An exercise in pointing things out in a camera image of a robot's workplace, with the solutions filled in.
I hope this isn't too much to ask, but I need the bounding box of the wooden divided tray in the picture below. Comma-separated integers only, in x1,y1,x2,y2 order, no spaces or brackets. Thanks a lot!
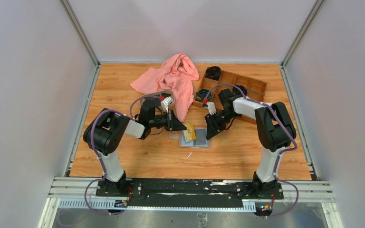
192,66,267,112

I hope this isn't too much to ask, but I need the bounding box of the rolled belt middle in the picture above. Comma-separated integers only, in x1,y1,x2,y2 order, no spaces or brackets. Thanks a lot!
232,85,248,96

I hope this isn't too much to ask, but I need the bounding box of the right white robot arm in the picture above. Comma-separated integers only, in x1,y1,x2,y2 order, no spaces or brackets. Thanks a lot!
202,89,297,199

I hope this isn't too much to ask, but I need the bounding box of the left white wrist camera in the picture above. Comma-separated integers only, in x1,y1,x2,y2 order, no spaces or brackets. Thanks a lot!
159,96,173,113

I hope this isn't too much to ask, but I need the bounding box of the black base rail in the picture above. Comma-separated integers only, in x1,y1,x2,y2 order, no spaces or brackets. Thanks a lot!
95,178,284,211

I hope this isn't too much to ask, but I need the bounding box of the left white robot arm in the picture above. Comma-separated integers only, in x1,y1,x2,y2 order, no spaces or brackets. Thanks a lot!
83,95,187,196

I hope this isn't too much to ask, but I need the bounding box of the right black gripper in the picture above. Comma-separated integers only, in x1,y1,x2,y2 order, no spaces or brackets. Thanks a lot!
205,109,239,140

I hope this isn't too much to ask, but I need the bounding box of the pink card holder wallet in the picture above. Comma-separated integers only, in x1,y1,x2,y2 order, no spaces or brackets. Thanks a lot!
168,128,211,148

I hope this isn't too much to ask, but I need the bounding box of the beige oval card tray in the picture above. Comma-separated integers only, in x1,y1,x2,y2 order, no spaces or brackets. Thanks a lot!
139,89,175,111

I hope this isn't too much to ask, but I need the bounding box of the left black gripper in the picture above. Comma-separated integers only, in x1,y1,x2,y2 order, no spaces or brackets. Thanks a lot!
149,109,186,132

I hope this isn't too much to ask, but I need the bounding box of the gold VIP credit card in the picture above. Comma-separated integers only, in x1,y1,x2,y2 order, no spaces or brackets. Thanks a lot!
183,123,196,142

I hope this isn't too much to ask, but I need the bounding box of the pink cloth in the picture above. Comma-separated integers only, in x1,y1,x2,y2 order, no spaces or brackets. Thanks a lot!
130,53,199,122

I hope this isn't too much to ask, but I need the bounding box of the rolled belt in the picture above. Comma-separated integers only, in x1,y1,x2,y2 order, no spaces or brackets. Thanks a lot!
204,66,222,81
195,88,213,102
232,85,248,96

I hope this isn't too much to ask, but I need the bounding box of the rolled belt back left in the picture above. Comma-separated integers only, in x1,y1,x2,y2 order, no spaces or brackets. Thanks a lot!
204,66,222,81

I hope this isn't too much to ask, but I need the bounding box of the rolled belt front left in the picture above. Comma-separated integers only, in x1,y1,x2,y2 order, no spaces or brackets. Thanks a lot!
195,88,213,102

